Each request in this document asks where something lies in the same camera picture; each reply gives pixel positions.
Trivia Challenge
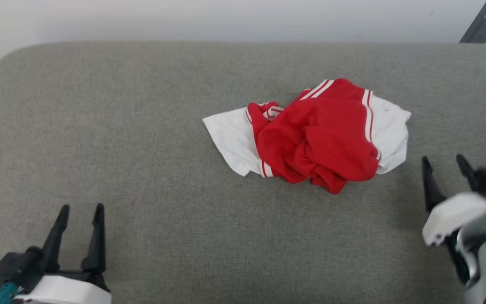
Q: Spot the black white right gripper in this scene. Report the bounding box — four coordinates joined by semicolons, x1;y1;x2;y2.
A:
421;154;486;247

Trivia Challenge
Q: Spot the dark grey slanted post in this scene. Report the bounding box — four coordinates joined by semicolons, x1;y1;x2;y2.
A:
459;0;486;43

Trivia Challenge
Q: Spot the red and white garment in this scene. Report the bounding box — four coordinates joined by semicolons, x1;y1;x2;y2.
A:
202;78;412;195

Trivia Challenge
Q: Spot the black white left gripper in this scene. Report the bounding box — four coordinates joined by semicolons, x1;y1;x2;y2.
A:
0;204;112;304

